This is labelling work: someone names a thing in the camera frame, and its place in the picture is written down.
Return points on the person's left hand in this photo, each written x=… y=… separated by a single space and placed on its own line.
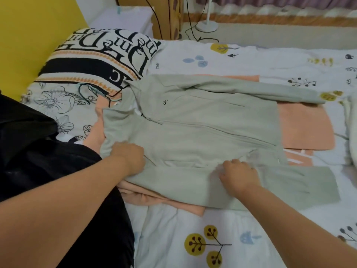
x=129 y=159

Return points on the person's right hand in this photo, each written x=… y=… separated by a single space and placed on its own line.
x=241 y=178

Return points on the light green zip sweatshirt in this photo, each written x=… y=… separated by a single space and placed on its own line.
x=209 y=131

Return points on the peach blazer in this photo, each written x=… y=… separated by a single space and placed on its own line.
x=304 y=128

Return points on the black leather jacket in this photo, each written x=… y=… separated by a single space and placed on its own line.
x=25 y=150

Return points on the white knit cardigan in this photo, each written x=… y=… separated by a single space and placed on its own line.
x=351 y=131

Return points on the person's right forearm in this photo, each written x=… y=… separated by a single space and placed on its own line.
x=301 y=234

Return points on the person's left forearm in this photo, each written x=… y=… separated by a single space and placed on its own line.
x=55 y=214

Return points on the black white printed pillow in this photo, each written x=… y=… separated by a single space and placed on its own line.
x=97 y=58

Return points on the white nightstand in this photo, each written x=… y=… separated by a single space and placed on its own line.
x=125 y=20

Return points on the wooden cabinet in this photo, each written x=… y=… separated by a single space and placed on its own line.
x=164 y=16

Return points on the white standing fan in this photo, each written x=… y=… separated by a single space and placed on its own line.
x=207 y=26

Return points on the yellow black bed headboard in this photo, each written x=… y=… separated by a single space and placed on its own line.
x=33 y=39

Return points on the purple curtain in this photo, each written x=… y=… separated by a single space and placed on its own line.
x=279 y=11

